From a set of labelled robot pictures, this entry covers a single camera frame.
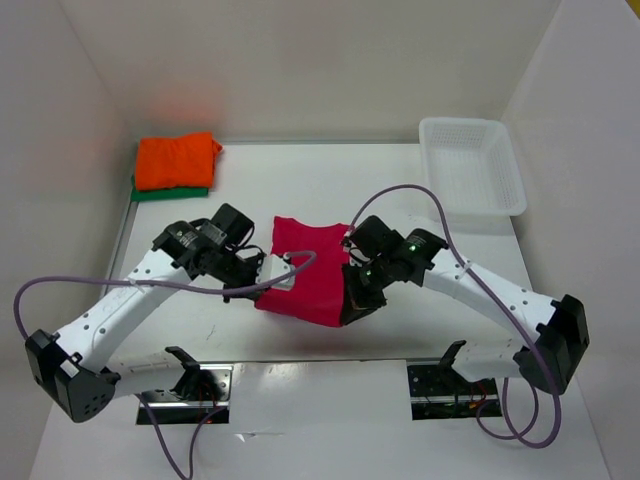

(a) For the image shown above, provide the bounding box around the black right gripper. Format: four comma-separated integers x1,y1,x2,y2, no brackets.
340,253,395,324

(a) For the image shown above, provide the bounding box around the pink t-shirt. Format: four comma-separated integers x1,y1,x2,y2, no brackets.
255,216,348,328

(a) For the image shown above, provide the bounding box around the orange t-shirt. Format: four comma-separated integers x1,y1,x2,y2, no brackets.
134,132,223,191

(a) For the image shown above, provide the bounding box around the green t-shirt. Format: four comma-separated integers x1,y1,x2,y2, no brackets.
130,175,209,203

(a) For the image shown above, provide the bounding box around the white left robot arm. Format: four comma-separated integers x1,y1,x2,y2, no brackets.
25,204,264,423

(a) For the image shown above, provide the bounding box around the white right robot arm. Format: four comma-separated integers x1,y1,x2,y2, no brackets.
340,216,590,395

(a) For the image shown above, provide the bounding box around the white plastic basket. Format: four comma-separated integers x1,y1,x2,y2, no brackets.
418,117,527,217

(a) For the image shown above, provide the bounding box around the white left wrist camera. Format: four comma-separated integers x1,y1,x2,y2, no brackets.
256,255,295,291

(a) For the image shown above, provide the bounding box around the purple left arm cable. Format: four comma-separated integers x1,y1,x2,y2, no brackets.
12,249,319,480

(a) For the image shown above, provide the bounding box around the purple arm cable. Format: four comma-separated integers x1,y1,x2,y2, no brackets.
349,184,562,449
12,249,319,480

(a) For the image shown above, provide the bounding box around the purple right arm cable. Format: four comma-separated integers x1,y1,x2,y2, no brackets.
349,184,562,449

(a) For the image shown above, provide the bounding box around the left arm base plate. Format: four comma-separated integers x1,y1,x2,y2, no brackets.
142,364,234,426

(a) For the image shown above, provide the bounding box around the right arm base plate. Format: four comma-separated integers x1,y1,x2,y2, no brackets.
406,340,502,421

